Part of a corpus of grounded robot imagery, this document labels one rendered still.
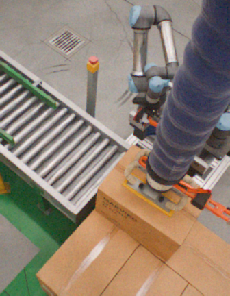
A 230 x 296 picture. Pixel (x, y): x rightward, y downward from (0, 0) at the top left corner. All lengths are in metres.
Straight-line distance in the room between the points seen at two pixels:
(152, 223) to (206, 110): 1.01
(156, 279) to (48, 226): 1.08
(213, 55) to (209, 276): 1.77
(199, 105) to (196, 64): 0.18
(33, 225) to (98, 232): 0.78
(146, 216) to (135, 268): 0.46
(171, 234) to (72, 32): 2.90
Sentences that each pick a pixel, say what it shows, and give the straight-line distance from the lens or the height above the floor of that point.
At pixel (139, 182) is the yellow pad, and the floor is 1.08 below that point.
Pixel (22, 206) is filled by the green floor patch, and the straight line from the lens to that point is 3.27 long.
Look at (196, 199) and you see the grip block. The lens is 2.07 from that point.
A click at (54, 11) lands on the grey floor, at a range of 4.74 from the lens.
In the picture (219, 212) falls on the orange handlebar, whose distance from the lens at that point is 2.09.
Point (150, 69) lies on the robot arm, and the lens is 2.07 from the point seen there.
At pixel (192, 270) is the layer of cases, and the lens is 2.64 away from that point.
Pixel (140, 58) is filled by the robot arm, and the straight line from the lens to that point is 2.32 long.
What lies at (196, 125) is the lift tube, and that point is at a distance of 1.49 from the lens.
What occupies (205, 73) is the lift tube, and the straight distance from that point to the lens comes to 1.27.
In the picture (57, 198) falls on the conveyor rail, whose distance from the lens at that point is 2.63.
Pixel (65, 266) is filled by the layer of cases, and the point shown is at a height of 0.54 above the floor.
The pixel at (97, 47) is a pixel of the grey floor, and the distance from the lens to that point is 4.30.
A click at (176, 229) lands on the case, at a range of 2.25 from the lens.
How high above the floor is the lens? 3.02
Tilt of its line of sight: 58 degrees down
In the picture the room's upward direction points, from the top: 9 degrees clockwise
